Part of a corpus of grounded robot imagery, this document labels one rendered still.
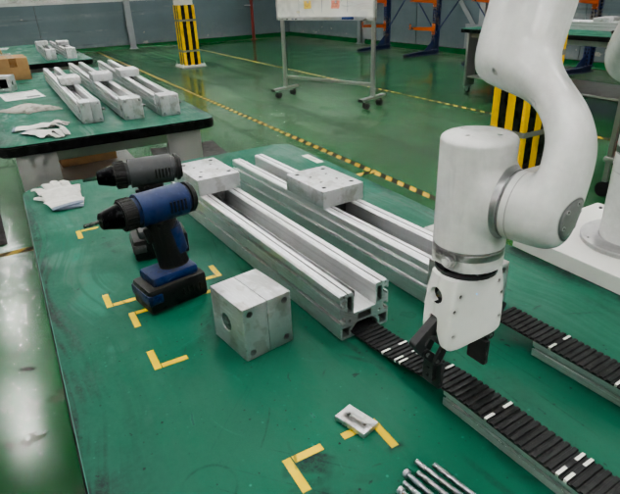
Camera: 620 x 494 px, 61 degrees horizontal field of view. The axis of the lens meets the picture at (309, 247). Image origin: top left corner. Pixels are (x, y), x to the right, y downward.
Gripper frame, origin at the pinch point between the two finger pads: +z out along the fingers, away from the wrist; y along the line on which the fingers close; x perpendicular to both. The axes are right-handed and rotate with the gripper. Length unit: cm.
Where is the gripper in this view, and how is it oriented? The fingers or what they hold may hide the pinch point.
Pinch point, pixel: (455, 363)
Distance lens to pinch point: 76.2
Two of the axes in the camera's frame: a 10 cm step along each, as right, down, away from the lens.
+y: 8.4, -2.6, 4.7
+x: -5.4, -3.5, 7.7
